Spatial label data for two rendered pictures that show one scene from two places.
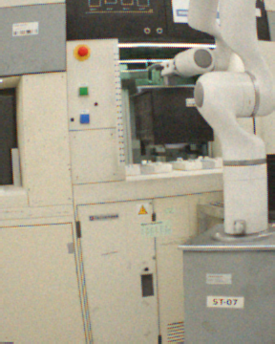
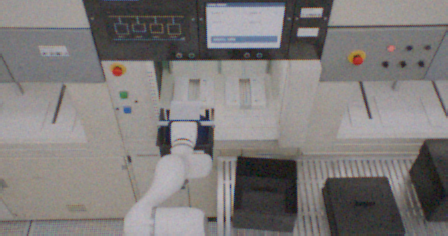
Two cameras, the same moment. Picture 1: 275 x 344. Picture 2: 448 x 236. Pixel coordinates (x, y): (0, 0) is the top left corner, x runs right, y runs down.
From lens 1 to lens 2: 190 cm
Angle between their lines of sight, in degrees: 49
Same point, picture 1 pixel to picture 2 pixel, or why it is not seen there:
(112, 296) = not seen: hidden behind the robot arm
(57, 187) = (111, 141)
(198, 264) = not seen: outside the picture
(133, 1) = (163, 30)
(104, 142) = (145, 121)
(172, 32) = (204, 56)
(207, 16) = not seen: hidden behind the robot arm
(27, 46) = (61, 64)
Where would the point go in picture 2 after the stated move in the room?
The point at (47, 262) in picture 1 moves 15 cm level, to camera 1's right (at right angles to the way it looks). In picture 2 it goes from (107, 172) to (133, 179)
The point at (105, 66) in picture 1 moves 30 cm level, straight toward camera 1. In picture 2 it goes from (141, 79) to (114, 134)
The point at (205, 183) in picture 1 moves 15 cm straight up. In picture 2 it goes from (226, 144) to (227, 125)
